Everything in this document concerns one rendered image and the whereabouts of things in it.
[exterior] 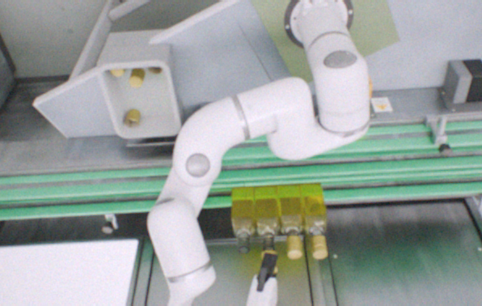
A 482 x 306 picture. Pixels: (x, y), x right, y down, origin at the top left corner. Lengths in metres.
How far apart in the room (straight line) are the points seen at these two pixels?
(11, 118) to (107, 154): 0.75
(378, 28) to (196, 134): 0.55
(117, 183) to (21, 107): 0.88
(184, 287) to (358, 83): 0.46
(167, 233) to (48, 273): 0.61
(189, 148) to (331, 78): 0.27
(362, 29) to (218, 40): 0.35
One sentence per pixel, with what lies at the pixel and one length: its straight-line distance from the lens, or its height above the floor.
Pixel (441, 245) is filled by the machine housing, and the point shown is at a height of 1.04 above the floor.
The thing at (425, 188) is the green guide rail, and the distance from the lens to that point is 1.35.
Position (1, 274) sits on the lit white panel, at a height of 1.08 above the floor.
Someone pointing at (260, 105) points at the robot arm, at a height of 1.16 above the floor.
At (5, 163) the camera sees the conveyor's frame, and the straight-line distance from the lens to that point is 1.47.
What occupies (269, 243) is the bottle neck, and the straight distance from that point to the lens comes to 1.12.
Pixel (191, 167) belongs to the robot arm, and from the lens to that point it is 0.78.
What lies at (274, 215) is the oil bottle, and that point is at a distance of 1.16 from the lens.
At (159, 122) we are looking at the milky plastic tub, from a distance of 1.31.
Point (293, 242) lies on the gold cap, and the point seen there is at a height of 1.14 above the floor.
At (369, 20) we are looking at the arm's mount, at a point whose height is 0.82.
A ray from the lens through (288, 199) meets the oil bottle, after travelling 1.19.
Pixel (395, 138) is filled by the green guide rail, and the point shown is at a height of 0.93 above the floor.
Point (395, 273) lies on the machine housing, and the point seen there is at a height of 1.11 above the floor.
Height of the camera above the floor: 1.82
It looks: 48 degrees down
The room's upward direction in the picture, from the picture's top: 179 degrees clockwise
